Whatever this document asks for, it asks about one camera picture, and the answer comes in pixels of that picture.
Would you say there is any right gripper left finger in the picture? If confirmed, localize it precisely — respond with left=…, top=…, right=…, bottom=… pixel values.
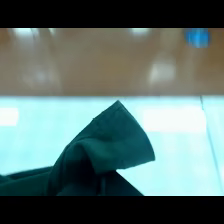
left=57, top=175, right=104, bottom=197

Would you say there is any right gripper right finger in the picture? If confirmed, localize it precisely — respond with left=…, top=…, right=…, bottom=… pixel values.
left=103, top=170, right=145, bottom=197

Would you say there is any dark green T-shirt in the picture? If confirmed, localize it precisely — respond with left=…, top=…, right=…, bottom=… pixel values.
left=0, top=99, right=157, bottom=197

